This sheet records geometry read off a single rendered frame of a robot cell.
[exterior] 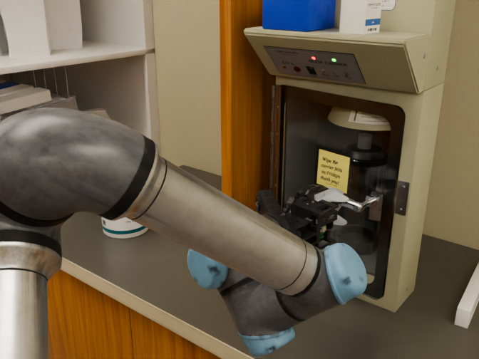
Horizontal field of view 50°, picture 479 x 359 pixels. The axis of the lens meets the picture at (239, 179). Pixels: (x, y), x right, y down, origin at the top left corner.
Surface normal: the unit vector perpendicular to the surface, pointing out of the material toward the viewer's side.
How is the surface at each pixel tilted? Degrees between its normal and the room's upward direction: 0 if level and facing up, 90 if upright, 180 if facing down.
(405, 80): 135
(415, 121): 90
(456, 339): 0
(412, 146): 90
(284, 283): 115
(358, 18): 90
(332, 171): 90
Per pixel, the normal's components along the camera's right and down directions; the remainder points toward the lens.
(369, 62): -0.44, 0.86
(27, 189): 0.00, 0.45
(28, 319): 0.79, -0.44
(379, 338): 0.00, -0.93
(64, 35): 0.69, 0.26
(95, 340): -0.62, 0.28
